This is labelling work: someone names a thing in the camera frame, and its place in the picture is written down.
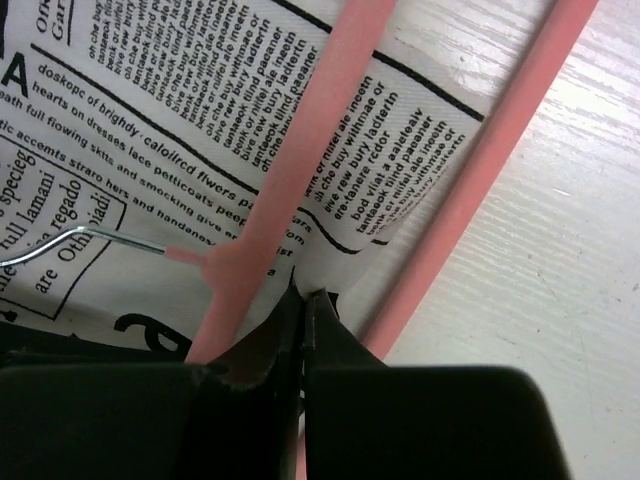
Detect pink wire hanger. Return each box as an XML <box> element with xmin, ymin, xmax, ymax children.
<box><xmin>0</xmin><ymin>0</ymin><xmax>601</xmax><ymax>480</ymax></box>

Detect newspaper print trousers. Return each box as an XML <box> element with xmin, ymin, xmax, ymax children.
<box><xmin>1</xmin><ymin>1</ymin><xmax>489</xmax><ymax>357</ymax></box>

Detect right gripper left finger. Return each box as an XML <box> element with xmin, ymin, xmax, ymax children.
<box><xmin>1</xmin><ymin>288</ymin><xmax>303</xmax><ymax>479</ymax></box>

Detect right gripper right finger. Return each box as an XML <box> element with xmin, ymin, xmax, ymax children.
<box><xmin>304</xmin><ymin>291</ymin><xmax>570</xmax><ymax>479</ymax></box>

